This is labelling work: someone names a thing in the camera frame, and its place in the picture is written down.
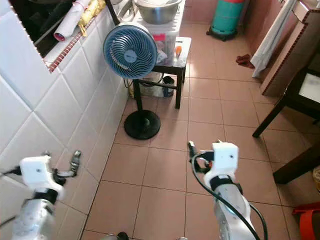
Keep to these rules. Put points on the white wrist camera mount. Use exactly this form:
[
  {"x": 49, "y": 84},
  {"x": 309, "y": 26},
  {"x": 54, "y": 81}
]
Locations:
[
  {"x": 36, "y": 172},
  {"x": 225, "y": 157}
]

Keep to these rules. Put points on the dark wooden marble-top table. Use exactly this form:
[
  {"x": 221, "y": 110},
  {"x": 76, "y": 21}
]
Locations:
[{"x": 292, "y": 100}]

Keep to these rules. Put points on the large metal basin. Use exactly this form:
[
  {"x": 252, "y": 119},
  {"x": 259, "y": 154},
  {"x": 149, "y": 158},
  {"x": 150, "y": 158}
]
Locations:
[{"x": 157, "y": 11}]

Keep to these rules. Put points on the white plastic storage box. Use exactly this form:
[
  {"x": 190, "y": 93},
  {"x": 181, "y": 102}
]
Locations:
[{"x": 167, "y": 39}]

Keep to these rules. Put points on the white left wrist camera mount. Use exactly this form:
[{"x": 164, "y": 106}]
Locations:
[{"x": 36, "y": 172}]

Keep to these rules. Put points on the yellow wrapped bundle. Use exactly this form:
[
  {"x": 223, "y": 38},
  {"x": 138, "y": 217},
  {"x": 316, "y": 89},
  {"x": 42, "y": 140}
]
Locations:
[{"x": 91, "y": 14}]

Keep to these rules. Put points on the small black stool table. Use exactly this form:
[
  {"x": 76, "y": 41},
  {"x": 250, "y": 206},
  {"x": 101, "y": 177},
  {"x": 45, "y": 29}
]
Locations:
[{"x": 180, "y": 64}]

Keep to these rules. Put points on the green gas cylinder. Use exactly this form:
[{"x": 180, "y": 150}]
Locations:
[{"x": 226, "y": 17}]

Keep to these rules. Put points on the white hanging cloth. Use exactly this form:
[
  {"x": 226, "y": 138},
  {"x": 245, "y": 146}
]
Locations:
[{"x": 272, "y": 42}]

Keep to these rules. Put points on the dark red floor rag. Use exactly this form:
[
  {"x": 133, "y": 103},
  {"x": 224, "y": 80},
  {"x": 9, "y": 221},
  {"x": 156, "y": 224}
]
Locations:
[{"x": 245, "y": 61}]

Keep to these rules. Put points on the small orange item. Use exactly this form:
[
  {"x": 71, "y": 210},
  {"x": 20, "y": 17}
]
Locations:
[{"x": 178, "y": 50}]

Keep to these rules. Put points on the white rolled paper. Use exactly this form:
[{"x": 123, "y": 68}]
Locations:
[{"x": 71, "y": 20}]

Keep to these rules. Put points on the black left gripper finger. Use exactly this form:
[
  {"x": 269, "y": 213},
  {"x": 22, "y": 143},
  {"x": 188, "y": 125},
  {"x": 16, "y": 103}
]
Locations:
[
  {"x": 46, "y": 153},
  {"x": 75, "y": 161}
]

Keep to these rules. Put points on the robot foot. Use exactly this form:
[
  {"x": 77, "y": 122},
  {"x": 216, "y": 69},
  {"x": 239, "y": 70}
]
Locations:
[{"x": 117, "y": 236}]

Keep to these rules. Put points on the brown wooden cabinet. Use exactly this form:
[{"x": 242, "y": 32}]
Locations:
[{"x": 287, "y": 65}]

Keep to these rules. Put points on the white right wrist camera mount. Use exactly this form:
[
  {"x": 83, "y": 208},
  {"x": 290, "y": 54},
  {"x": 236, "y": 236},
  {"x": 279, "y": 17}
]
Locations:
[{"x": 225, "y": 157}]

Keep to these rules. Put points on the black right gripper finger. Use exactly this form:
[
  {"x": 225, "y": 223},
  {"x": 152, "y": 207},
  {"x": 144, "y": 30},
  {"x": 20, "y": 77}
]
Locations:
[{"x": 192, "y": 152}]

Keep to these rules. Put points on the blue standing fan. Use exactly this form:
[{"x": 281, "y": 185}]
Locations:
[{"x": 130, "y": 51}]

